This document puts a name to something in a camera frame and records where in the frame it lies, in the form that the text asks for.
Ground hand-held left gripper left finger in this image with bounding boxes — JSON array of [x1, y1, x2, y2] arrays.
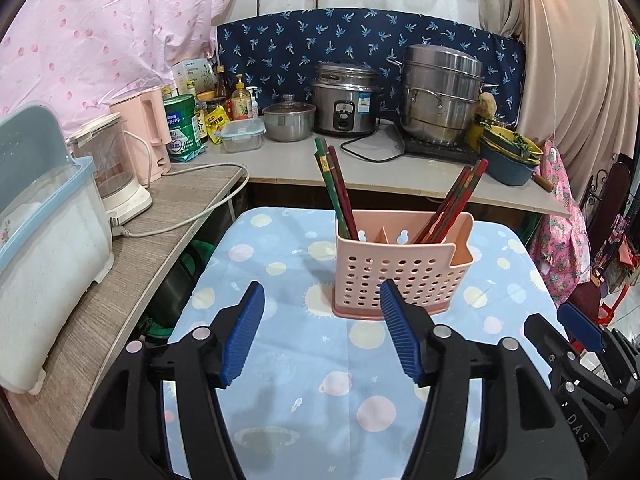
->
[[59, 281, 266, 480]]

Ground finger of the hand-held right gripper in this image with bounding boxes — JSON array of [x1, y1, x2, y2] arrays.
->
[[556, 301, 638, 393], [523, 312, 627, 409]]

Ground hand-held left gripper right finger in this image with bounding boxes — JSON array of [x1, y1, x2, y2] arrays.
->
[[379, 280, 587, 480]]

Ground pink perforated utensil holder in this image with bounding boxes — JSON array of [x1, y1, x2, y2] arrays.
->
[[334, 210, 475, 318]]

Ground green chopstick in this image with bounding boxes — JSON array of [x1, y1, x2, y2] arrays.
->
[[420, 180, 468, 244]]

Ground red chopstick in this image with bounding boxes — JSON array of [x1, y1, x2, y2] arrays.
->
[[424, 165, 480, 244], [321, 150, 355, 241], [327, 146, 359, 241]]

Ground bunch of chopsticks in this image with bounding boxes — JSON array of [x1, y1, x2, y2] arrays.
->
[[313, 138, 351, 241], [432, 159, 490, 244]]

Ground red plastic stool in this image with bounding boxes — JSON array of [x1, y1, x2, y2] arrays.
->
[[592, 280, 631, 323]]

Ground blue planet print tablecloth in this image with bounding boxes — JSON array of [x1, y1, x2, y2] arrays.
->
[[160, 206, 571, 480]]

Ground pink pineapple print apron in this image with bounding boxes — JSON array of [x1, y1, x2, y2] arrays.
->
[[527, 140, 593, 313]]

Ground blue plastic basin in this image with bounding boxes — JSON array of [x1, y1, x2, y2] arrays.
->
[[479, 142, 538, 187]]

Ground white countertop blender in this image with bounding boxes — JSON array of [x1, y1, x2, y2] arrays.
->
[[67, 112, 153, 223]]

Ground black induction cooker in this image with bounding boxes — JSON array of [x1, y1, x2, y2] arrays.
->
[[400, 122, 483, 158]]

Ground leafy greens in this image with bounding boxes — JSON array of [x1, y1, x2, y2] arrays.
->
[[510, 132, 538, 158]]

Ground clear plastic food container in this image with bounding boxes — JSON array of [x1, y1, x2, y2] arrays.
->
[[219, 119, 266, 153]]

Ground yellow seasoning packet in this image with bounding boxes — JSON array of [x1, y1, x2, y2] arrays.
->
[[205, 110, 232, 146]]

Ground yellow bowl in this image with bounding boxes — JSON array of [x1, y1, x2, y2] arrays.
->
[[480, 122, 545, 158]]

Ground green tin can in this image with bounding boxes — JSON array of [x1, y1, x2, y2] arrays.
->
[[162, 94, 207, 163]]

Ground small pot with glass lid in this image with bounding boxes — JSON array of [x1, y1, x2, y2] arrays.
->
[[261, 94, 317, 142]]

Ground blue and white dish rack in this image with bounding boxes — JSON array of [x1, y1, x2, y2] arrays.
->
[[0, 102, 115, 395]]

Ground orange pump bottle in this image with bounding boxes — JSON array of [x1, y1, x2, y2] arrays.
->
[[230, 74, 253, 121]]

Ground pink electric kettle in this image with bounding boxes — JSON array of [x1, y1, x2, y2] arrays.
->
[[109, 87, 173, 186]]

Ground stainless steel steamer pot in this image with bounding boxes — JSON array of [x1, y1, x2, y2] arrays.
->
[[387, 44, 500, 147]]

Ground stainless steel rice cooker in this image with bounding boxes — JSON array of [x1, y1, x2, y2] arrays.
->
[[306, 61, 385, 137]]

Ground white carton box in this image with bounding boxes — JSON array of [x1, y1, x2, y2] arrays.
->
[[171, 58, 213, 98]]

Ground beige curtain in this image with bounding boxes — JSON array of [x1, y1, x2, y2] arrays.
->
[[480, 0, 640, 186]]

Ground navy floral cloth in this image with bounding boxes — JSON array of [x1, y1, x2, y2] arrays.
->
[[216, 7, 526, 126]]

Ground pink dotted curtain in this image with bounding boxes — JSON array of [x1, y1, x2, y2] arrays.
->
[[0, 0, 253, 126]]

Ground white power cable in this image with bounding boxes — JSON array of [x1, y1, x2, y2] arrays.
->
[[112, 161, 251, 238]]

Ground black power cable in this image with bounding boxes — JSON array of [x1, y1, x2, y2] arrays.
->
[[341, 120, 407, 163]]

